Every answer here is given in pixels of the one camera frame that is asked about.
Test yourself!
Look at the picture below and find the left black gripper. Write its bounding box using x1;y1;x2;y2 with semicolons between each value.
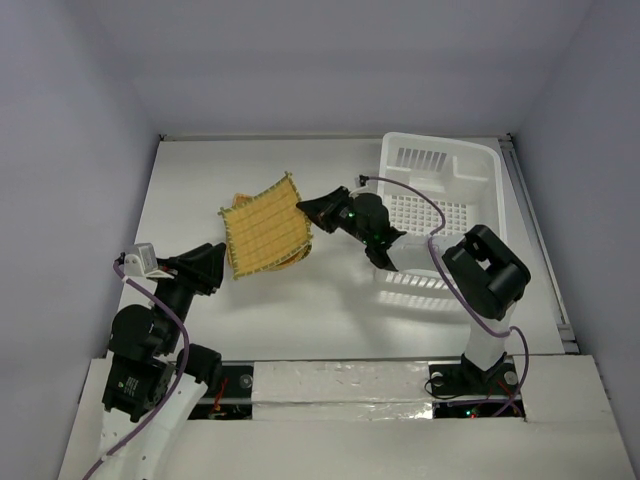
148;239;226;350

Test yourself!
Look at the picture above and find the square yellow woven plate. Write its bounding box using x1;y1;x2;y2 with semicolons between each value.
218;172;312;266

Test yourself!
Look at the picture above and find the rounded square orange woven plate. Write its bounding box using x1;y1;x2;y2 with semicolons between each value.
226;241;312;277

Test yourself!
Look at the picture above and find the half-round orange woven plate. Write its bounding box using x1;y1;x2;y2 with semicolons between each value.
232;193;253;207

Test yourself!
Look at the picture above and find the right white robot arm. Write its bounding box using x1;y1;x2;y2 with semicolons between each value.
297;186;531;400

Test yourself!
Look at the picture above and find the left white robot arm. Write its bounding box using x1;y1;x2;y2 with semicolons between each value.
84;243;226;479

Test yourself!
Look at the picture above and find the white plastic dish rack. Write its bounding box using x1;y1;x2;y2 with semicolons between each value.
375;132;508;289

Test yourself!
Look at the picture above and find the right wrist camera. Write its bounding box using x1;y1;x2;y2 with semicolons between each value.
349;174;376;197

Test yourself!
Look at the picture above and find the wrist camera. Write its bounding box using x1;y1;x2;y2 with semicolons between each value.
349;174;376;197
116;243;163;279

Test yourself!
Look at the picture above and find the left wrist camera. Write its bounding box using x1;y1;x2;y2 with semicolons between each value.
116;243;163;279

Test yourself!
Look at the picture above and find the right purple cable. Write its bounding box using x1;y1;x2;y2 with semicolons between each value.
357;174;531;419

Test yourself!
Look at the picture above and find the aluminium side rail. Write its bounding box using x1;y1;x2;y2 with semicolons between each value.
498;134;580;355

